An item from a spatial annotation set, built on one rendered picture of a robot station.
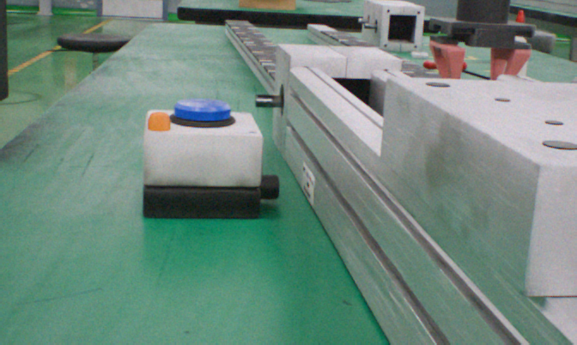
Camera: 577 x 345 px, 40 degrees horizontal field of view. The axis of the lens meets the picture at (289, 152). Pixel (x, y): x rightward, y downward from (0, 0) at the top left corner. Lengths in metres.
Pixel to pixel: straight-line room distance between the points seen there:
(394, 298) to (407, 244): 0.03
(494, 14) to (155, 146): 0.47
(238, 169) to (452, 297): 0.26
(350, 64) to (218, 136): 0.20
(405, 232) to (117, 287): 0.17
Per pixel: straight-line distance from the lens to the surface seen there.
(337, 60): 0.70
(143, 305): 0.42
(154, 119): 0.53
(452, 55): 0.88
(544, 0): 4.41
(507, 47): 0.90
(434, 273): 0.33
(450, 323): 0.31
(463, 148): 0.28
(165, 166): 0.54
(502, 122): 0.29
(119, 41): 3.76
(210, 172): 0.54
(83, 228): 0.53
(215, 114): 0.55
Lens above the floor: 0.96
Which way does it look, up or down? 14 degrees down
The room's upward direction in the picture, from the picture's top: 3 degrees clockwise
